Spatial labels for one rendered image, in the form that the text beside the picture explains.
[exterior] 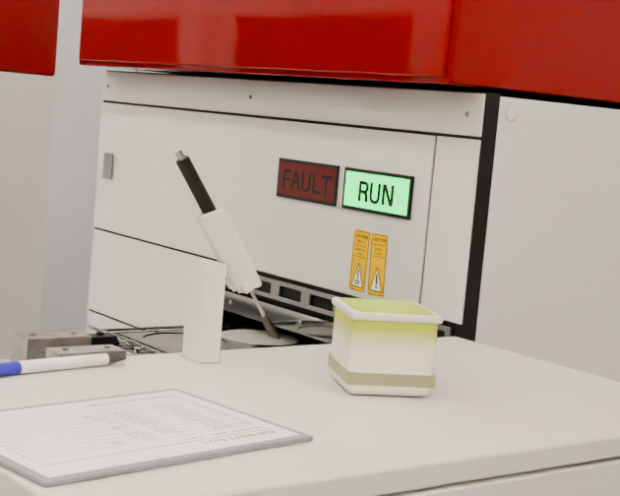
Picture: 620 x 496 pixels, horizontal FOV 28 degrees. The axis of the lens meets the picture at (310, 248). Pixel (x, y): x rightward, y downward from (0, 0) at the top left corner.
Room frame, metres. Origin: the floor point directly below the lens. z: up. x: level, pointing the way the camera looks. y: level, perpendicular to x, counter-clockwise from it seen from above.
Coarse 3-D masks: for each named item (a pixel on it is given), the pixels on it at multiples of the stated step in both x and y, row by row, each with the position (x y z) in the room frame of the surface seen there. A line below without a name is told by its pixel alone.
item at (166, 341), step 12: (132, 336) 1.45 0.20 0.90; (144, 336) 1.46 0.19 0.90; (156, 336) 1.47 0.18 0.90; (168, 336) 1.48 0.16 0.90; (180, 336) 1.48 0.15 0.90; (300, 336) 1.56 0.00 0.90; (156, 348) 1.39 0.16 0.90; (168, 348) 1.40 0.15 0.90; (180, 348) 1.40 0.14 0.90; (228, 348) 1.43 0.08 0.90; (240, 348) 1.43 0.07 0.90
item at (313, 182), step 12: (288, 168) 1.53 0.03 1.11; (300, 168) 1.51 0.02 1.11; (312, 168) 1.49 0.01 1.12; (324, 168) 1.47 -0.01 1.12; (288, 180) 1.52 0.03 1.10; (300, 180) 1.51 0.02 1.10; (312, 180) 1.49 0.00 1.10; (324, 180) 1.47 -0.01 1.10; (288, 192) 1.52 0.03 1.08; (300, 192) 1.50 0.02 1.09; (312, 192) 1.49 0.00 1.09; (324, 192) 1.47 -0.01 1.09
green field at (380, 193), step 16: (352, 176) 1.43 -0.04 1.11; (368, 176) 1.41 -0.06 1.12; (384, 176) 1.39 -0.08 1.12; (352, 192) 1.43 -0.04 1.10; (368, 192) 1.40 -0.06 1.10; (384, 192) 1.38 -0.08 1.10; (400, 192) 1.36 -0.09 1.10; (368, 208) 1.40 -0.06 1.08; (384, 208) 1.38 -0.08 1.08; (400, 208) 1.36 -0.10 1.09
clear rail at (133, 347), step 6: (102, 330) 1.46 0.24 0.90; (120, 336) 1.43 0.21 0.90; (120, 342) 1.41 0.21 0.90; (126, 342) 1.41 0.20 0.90; (132, 342) 1.40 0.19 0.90; (126, 348) 1.40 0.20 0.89; (132, 348) 1.39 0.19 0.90; (138, 348) 1.38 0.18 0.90; (144, 348) 1.38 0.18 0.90; (150, 348) 1.37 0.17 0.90
